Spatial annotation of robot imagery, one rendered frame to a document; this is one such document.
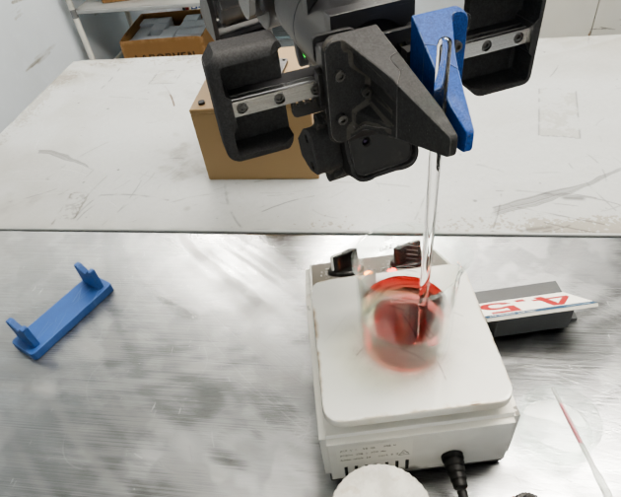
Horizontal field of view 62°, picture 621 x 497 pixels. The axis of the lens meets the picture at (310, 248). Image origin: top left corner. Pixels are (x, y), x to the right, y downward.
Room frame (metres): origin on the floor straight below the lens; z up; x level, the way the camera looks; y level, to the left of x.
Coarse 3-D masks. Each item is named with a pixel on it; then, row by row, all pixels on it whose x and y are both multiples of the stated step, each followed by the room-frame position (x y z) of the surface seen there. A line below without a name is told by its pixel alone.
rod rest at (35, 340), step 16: (80, 272) 0.39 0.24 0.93; (96, 272) 0.38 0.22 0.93; (80, 288) 0.38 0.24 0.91; (96, 288) 0.38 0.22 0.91; (112, 288) 0.38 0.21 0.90; (64, 304) 0.36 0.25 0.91; (80, 304) 0.36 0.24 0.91; (96, 304) 0.36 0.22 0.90; (48, 320) 0.35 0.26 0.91; (64, 320) 0.34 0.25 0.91; (80, 320) 0.35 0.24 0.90; (32, 336) 0.32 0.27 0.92; (48, 336) 0.33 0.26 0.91; (32, 352) 0.31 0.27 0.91
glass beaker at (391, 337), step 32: (416, 224) 0.24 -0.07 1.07; (352, 256) 0.22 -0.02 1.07; (384, 256) 0.24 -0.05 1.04; (416, 256) 0.23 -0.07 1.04; (448, 256) 0.22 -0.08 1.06; (448, 288) 0.18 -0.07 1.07; (384, 320) 0.18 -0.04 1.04; (416, 320) 0.18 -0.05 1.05; (448, 320) 0.19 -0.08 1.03; (384, 352) 0.18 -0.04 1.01; (416, 352) 0.18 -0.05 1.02
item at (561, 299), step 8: (544, 296) 0.29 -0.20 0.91; (552, 296) 0.28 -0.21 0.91; (560, 296) 0.28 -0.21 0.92; (568, 296) 0.28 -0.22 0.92; (488, 304) 0.29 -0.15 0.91; (496, 304) 0.28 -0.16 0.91; (504, 304) 0.28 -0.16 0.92; (512, 304) 0.28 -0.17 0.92; (520, 304) 0.27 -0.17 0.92; (528, 304) 0.27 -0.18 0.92; (536, 304) 0.27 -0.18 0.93; (544, 304) 0.26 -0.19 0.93; (552, 304) 0.26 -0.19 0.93; (560, 304) 0.26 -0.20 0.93; (568, 304) 0.26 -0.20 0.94; (488, 312) 0.27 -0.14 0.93; (496, 312) 0.26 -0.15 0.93; (504, 312) 0.26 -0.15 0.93; (512, 312) 0.26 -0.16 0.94
